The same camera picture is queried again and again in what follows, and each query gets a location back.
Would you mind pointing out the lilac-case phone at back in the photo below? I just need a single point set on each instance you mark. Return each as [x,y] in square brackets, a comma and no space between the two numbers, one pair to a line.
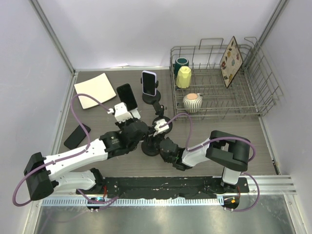
[148,83]

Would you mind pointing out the black round-base phone stand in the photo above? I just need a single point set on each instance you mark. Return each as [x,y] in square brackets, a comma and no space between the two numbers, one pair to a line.
[159,111]

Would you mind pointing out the floral square plate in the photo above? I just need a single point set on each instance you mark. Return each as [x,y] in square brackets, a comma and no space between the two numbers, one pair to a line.
[231,62]

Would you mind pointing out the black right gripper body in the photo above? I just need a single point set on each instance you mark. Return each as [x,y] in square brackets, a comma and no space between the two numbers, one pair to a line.
[164,157]

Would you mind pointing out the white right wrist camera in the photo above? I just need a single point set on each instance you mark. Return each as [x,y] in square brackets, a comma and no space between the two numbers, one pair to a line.
[161,127]

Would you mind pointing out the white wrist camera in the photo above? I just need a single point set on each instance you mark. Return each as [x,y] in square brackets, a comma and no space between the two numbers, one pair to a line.
[161,127]
[120,112]

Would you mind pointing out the white folding phone stand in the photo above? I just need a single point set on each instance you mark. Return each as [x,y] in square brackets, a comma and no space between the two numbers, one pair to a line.
[135,113]

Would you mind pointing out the black phone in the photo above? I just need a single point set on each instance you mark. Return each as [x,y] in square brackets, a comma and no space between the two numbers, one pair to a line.
[75,138]
[126,95]

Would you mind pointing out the white slotted cable duct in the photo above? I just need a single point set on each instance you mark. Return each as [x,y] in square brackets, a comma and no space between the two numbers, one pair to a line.
[180,201]

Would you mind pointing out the grey wire dish rack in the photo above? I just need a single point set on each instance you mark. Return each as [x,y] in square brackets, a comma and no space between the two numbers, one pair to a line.
[254,91]

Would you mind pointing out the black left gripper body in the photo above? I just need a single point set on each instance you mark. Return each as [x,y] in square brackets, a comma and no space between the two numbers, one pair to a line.
[124,125]

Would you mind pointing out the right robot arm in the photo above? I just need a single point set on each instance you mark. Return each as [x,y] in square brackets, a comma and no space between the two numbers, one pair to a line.
[230,151]

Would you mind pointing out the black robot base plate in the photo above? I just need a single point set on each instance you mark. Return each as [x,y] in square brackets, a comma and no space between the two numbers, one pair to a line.
[190,187]

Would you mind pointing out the white square plate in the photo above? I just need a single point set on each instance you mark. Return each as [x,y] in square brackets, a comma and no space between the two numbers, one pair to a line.
[98,87]

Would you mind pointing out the yellow faceted cup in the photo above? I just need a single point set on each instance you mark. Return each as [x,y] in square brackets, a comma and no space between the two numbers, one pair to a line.
[183,78]

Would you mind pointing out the striped white ceramic bowl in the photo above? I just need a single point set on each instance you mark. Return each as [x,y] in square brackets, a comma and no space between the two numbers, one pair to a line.
[192,102]

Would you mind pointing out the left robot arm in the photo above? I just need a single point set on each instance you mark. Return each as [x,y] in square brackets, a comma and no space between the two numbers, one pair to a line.
[48,174]

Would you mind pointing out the dark green mug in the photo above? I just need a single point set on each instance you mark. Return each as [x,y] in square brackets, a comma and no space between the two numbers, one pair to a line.
[181,64]

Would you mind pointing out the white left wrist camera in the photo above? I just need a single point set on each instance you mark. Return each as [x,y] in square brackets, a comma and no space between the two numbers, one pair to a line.
[120,112]

